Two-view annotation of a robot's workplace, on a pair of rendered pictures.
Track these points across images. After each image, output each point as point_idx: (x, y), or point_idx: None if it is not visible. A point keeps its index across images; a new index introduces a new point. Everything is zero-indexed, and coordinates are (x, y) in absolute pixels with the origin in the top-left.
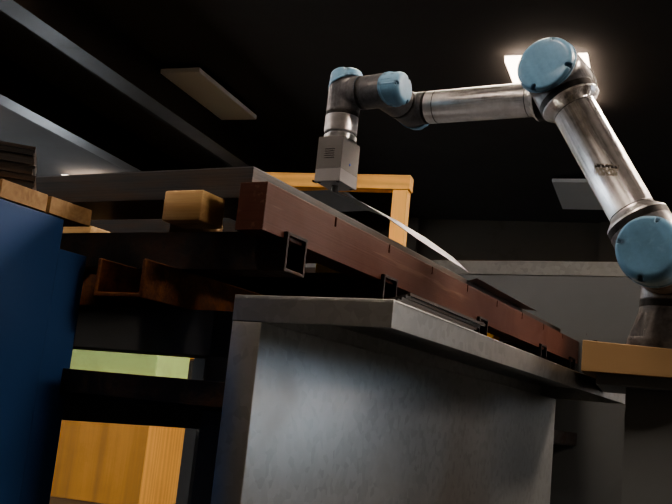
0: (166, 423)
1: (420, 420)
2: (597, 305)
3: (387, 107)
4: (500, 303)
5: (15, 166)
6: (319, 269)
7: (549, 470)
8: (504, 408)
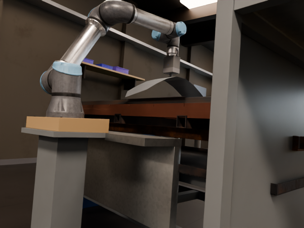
0: None
1: None
2: (271, 65)
3: (161, 40)
4: (132, 104)
5: None
6: None
7: (167, 187)
8: (116, 147)
